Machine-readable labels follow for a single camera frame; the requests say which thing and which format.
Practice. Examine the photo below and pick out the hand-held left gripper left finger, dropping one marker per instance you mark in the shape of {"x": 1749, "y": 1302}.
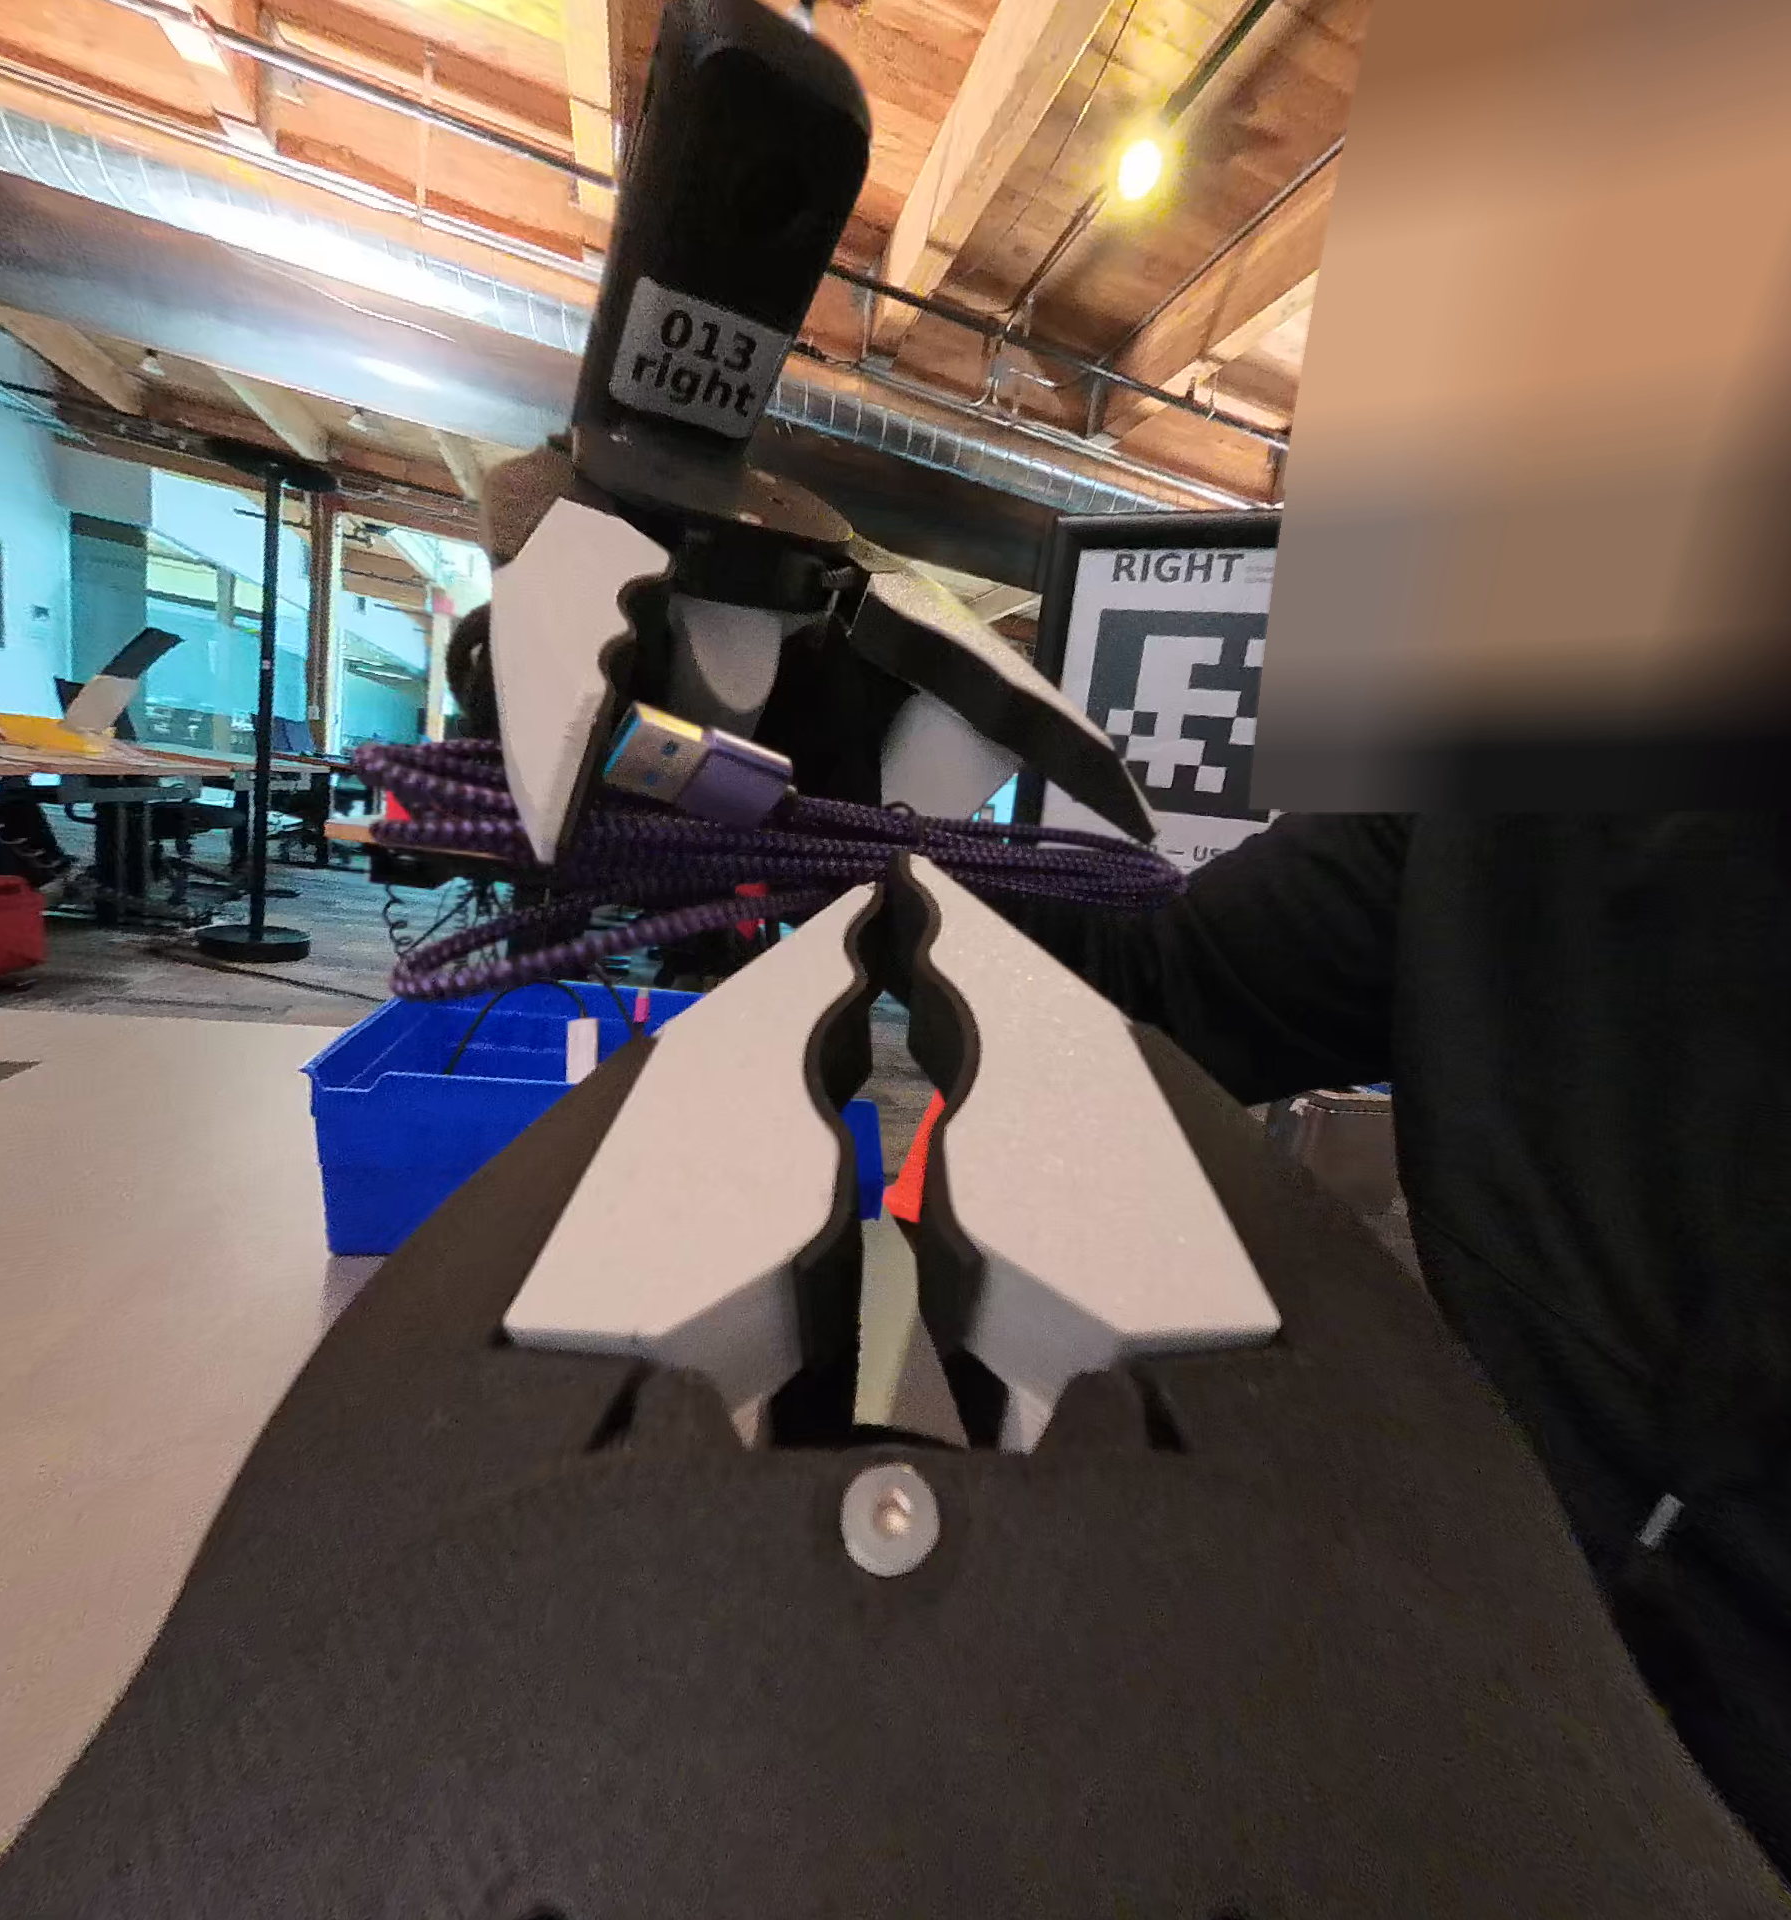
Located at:
{"x": 686, "y": 1200}

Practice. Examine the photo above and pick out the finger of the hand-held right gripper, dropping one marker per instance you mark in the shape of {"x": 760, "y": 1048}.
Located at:
{"x": 550, "y": 660}
{"x": 985, "y": 674}

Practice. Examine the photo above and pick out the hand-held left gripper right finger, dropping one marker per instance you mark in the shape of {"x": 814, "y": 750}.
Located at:
{"x": 1089, "y": 1200}

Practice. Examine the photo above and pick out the person's right forearm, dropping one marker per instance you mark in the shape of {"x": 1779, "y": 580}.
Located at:
{"x": 1285, "y": 961}

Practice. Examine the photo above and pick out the small white tag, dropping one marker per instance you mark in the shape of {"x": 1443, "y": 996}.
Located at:
{"x": 582, "y": 1053}

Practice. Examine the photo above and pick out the red plastic piece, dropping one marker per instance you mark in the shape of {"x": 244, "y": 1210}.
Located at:
{"x": 909, "y": 1185}

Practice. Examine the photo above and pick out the framed printed marker sign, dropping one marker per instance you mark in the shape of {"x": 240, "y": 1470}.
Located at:
{"x": 1165, "y": 691}

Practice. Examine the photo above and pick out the blue plastic bin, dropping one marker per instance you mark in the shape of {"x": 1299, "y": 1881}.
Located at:
{"x": 414, "y": 1140}

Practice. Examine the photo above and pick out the black pole stand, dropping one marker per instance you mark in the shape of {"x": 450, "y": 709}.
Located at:
{"x": 266, "y": 674}

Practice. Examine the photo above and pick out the long wooden desk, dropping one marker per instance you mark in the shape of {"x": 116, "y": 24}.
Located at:
{"x": 160, "y": 762}

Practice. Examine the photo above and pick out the round ceiling lamp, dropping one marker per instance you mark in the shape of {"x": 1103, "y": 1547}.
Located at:
{"x": 1137, "y": 169}

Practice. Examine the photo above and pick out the yellow tray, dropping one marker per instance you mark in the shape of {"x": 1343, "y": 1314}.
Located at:
{"x": 48, "y": 732}

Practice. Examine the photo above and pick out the person's black sweater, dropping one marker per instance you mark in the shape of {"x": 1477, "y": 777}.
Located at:
{"x": 1659, "y": 1350}

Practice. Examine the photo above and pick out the round silver duct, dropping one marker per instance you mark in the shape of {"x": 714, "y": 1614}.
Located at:
{"x": 985, "y": 434}
{"x": 160, "y": 164}

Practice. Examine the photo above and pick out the rectangular silver duct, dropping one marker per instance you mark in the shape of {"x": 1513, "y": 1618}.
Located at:
{"x": 234, "y": 301}

